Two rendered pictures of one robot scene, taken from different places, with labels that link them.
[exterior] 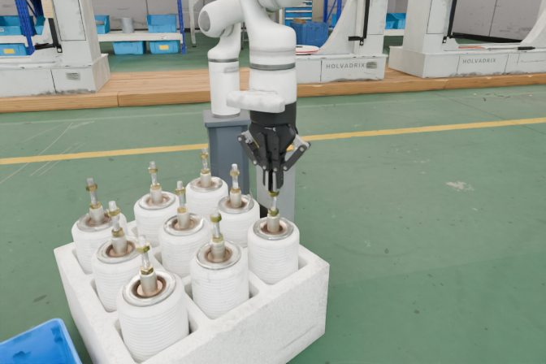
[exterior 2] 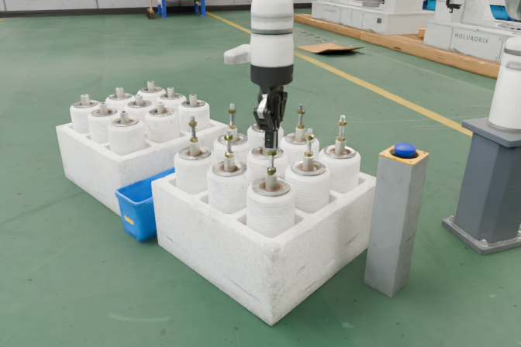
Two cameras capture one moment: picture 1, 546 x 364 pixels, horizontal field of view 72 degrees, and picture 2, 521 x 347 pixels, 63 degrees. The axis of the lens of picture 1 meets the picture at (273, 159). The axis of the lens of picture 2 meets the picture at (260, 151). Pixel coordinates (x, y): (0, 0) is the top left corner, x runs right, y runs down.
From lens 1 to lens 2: 0.88 m
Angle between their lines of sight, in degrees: 76
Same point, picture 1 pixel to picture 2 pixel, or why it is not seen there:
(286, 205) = (388, 227)
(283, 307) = (228, 240)
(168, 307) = (180, 163)
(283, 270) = (250, 219)
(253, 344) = (207, 241)
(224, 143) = (475, 156)
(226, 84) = (504, 83)
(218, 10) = not seen: outside the picture
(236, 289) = (214, 194)
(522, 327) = not seen: outside the picture
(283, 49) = (254, 15)
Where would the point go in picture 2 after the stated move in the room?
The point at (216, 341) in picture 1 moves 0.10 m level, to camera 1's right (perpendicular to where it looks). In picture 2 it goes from (186, 207) to (183, 233)
